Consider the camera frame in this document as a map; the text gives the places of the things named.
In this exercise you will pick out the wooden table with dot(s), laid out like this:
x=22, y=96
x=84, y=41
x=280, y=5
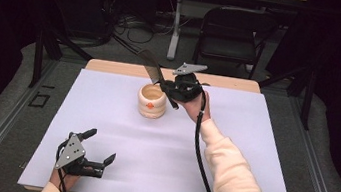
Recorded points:
x=122, y=68

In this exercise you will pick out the black metal stand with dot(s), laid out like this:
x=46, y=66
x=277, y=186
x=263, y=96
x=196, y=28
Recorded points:
x=306, y=95
x=45, y=48

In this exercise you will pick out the white table mat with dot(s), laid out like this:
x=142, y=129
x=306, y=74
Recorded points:
x=156, y=154

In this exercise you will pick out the cream ringed duck cup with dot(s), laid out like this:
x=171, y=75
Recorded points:
x=151, y=101

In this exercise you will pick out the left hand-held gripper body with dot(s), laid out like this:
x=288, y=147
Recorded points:
x=71, y=152

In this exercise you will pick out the person's right hand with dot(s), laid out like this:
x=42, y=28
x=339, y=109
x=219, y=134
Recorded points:
x=195, y=108

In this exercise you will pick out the black folding chair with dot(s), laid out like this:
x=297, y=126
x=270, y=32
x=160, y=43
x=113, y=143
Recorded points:
x=230, y=40

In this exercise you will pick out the person's left hand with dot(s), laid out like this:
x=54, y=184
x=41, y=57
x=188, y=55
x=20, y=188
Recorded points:
x=62, y=179

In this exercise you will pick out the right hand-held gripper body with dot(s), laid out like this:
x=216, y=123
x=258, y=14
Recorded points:
x=186, y=84

